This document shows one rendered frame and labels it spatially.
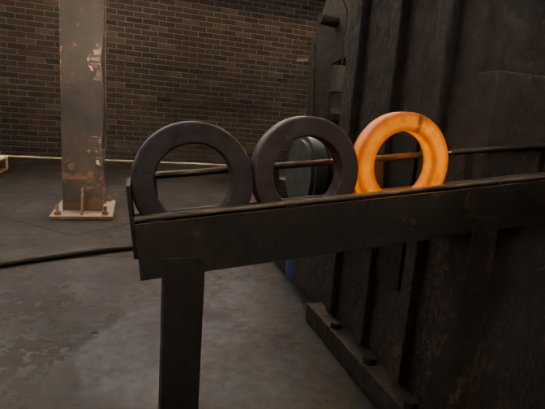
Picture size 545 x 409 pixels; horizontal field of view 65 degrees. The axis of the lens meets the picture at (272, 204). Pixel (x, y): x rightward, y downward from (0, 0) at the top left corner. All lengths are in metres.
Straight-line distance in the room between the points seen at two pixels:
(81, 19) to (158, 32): 3.67
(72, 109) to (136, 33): 3.75
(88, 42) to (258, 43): 4.20
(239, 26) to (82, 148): 4.32
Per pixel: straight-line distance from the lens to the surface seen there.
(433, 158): 0.83
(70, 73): 3.19
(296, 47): 7.25
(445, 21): 1.13
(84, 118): 3.18
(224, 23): 6.98
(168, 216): 0.65
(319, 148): 2.02
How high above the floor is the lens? 0.74
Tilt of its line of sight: 11 degrees down
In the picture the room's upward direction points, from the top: 4 degrees clockwise
